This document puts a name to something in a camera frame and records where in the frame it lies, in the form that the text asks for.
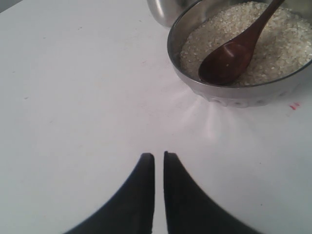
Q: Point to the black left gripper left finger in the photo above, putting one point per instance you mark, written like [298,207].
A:
[131,209]

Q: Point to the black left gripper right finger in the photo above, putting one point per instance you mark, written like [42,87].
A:
[189,210]

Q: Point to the brown wooden spoon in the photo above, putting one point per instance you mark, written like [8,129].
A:
[226,63]

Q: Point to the steel rice bowl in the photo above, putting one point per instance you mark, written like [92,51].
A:
[249,96]

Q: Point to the white rice heap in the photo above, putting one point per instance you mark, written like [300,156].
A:
[284,46]

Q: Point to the steel cup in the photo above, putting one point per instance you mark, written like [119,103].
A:
[165,12]

